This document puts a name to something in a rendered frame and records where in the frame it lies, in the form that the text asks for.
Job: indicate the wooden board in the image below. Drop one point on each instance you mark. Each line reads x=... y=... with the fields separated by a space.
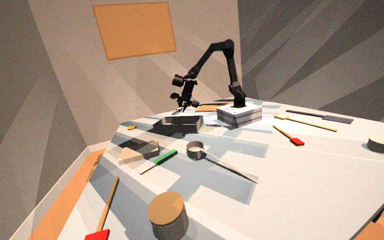
x=211 y=107

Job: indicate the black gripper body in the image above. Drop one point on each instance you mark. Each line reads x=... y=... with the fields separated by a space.
x=185 y=97

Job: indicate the green-handled knife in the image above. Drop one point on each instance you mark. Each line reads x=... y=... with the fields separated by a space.
x=159 y=160

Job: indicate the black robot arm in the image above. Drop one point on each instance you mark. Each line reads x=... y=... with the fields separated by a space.
x=234 y=88

